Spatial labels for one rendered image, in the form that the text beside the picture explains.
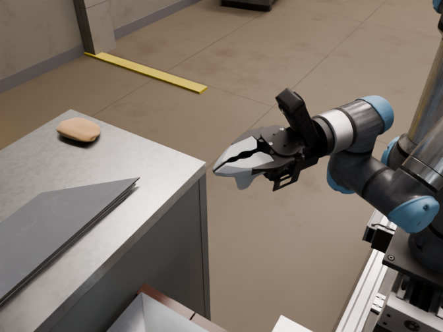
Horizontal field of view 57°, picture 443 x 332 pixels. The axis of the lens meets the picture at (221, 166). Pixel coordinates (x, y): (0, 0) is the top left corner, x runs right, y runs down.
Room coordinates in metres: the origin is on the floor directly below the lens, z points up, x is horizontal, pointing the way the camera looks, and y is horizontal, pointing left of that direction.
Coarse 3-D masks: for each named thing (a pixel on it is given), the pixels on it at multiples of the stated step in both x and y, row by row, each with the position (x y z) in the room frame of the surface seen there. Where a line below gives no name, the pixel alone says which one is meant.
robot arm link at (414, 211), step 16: (432, 128) 0.58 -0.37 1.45; (432, 144) 0.55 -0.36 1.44; (416, 160) 0.54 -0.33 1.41; (432, 160) 0.52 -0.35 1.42; (384, 176) 0.54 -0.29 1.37; (400, 176) 0.53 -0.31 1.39; (416, 176) 0.51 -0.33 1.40; (432, 176) 0.51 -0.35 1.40; (368, 192) 0.53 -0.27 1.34; (384, 192) 0.51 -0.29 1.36; (400, 192) 0.50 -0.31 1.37; (416, 192) 0.50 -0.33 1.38; (432, 192) 0.50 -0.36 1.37; (384, 208) 0.50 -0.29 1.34; (400, 208) 0.48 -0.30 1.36; (416, 208) 0.47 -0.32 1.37; (432, 208) 0.47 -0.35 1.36; (400, 224) 0.47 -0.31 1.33; (416, 224) 0.46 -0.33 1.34
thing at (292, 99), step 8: (288, 88) 0.54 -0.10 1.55; (280, 96) 0.53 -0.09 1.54; (288, 96) 0.53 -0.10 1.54; (296, 96) 0.52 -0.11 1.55; (280, 104) 0.53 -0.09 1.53; (288, 104) 0.51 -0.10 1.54; (296, 104) 0.51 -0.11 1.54; (304, 104) 0.51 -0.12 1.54; (288, 112) 0.51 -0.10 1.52; (296, 112) 0.51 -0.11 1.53; (304, 112) 0.52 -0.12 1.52; (288, 120) 0.55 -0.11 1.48; (296, 120) 0.51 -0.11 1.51; (304, 120) 0.52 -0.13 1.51; (296, 128) 0.54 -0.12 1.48; (304, 128) 0.52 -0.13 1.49; (312, 128) 0.53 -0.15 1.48; (304, 136) 0.53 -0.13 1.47; (312, 136) 0.54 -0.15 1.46
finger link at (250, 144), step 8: (240, 144) 0.51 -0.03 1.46; (248, 144) 0.52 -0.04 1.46; (256, 144) 0.52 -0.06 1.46; (224, 152) 0.50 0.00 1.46; (232, 152) 0.50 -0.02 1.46; (240, 152) 0.50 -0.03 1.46; (248, 152) 0.50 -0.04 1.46; (224, 160) 0.48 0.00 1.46; (232, 160) 0.49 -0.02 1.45; (216, 168) 0.47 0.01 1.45
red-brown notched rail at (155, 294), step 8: (144, 288) 0.68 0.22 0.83; (152, 288) 0.68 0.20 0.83; (152, 296) 0.65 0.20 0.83; (160, 296) 0.65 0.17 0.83; (168, 304) 0.62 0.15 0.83; (176, 304) 0.62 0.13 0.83; (184, 312) 0.60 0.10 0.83; (192, 312) 0.60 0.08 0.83; (192, 320) 0.57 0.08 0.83; (200, 320) 0.57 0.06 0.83; (208, 320) 0.57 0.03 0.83; (208, 328) 0.55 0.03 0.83; (216, 328) 0.55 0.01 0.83
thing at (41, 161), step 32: (0, 160) 0.99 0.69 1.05; (32, 160) 0.99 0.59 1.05; (64, 160) 0.99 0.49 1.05; (96, 160) 0.99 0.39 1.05; (128, 160) 0.99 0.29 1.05; (160, 160) 0.99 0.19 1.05; (192, 160) 0.99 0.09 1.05; (0, 192) 0.84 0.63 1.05; (32, 192) 0.84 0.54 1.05; (160, 192) 0.84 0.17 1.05; (128, 224) 0.72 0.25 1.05; (64, 256) 0.62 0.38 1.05; (96, 256) 0.62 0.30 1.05; (32, 288) 0.53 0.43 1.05; (64, 288) 0.53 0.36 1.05; (0, 320) 0.45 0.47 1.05; (32, 320) 0.45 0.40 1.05
